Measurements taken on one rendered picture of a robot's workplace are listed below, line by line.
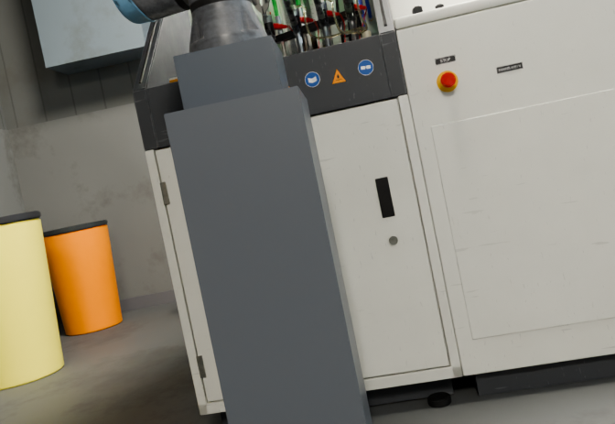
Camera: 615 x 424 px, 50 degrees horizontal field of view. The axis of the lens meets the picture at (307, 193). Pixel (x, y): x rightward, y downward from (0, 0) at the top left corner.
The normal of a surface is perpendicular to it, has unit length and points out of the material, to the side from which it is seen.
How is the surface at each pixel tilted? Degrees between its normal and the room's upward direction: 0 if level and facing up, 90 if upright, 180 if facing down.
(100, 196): 90
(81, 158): 90
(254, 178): 90
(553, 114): 90
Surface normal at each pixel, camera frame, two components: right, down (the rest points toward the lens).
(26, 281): 0.81, -0.10
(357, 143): -0.15, 0.06
